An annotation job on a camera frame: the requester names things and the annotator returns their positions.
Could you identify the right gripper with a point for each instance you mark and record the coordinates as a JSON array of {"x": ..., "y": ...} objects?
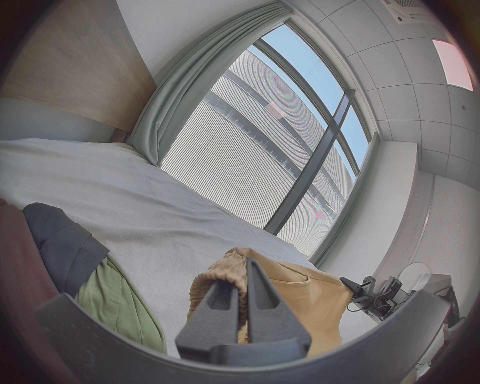
[{"x": 369, "y": 296}]

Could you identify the green garment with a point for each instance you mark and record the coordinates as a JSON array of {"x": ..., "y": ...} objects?
[{"x": 120, "y": 300}]

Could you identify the black garment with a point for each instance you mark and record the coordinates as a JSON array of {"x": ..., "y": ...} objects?
[{"x": 63, "y": 240}]

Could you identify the grey-green curtain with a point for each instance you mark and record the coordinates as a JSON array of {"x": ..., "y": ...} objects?
[{"x": 180, "y": 86}]

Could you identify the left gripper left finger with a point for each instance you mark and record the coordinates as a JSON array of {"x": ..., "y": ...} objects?
[{"x": 210, "y": 322}]

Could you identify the window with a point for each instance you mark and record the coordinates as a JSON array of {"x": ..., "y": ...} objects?
[{"x": 243, "y": 150}]

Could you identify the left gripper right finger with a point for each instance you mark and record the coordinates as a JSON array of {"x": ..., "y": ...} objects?
[{"x": 270, "y": 322}]

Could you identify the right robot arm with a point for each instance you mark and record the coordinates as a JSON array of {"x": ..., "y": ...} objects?
[{"x": 431, "y": 288}]

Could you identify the tan shorts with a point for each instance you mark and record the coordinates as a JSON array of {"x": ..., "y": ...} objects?
[{"x": 300, "y": 300}]

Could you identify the square ceiling light panel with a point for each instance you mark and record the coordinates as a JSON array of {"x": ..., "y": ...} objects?
[{"x": 452, "y": 63}]

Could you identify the white ceiling air conditioner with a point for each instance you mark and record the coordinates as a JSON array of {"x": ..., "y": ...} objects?
[{"x": 408, "y": 9}]

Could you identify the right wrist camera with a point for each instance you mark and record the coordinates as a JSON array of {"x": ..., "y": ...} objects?
[{"x": 392, "y": 287}]

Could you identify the bed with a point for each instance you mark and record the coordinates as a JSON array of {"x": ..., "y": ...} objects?
[{"x": 131, "y": 187}]

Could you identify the dark brown garment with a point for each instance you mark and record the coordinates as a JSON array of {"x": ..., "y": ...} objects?
[{"x": 22, "y": 262}]

